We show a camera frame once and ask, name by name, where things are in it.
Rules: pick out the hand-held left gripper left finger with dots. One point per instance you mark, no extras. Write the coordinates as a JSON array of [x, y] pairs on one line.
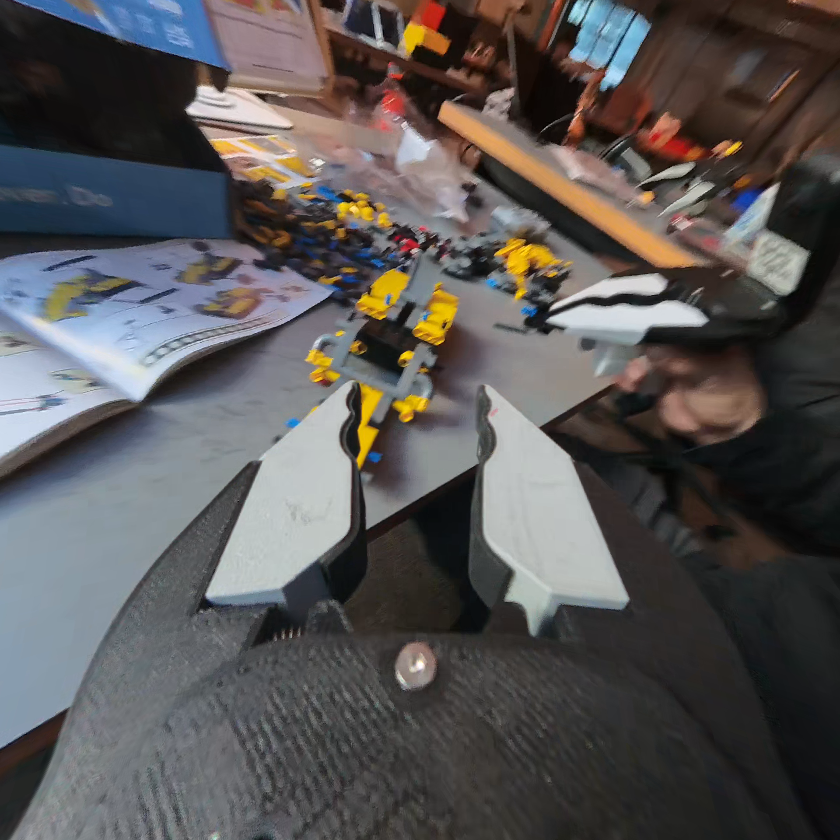
[[289, 525]]

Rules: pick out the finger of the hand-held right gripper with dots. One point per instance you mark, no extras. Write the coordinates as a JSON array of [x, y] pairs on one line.
[[630, 321], [617, 289]]

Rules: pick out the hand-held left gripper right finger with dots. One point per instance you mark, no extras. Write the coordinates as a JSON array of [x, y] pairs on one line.
[[544, 525]]

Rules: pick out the black axle rod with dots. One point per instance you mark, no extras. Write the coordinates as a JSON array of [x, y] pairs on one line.
[[518, 326]]

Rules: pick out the person's right forearm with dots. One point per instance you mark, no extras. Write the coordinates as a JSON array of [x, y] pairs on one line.
[[787, 459]]

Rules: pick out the grey desk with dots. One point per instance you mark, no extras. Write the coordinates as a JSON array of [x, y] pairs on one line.
[[164, 492]]

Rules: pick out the person's right hand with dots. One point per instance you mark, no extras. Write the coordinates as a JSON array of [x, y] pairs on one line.
[[709, 400]]

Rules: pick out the white wipes canister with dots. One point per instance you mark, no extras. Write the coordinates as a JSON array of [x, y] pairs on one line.
[[754, 216]]

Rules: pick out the dark table with wooden edge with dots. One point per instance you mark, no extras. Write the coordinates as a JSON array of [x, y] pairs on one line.
[[525, 157]]

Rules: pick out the yellow grey brick vehicle model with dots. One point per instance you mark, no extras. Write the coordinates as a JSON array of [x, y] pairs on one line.
[[380, 341]]

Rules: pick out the crumpled clear plastic bag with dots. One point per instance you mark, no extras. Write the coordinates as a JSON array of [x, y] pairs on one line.
[[426, 164]]

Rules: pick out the open instruction booklet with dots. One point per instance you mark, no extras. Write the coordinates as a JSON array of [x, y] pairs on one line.
[[131, 302]]

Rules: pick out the person's black jacket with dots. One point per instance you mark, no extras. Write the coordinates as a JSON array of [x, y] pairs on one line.
[[787, 656]]

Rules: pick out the pile of loose building pieces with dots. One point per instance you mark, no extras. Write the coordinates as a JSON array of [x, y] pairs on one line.
[[315, 243]]

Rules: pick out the yellow black sticker sheet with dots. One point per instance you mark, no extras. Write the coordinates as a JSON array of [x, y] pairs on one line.
[[262, 151]]

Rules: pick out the blue cardboard kit box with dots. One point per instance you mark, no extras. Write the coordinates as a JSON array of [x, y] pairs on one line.
[[98, 197]]

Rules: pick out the white flat stand base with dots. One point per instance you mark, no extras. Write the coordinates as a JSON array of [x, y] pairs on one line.
[[243, 108]]

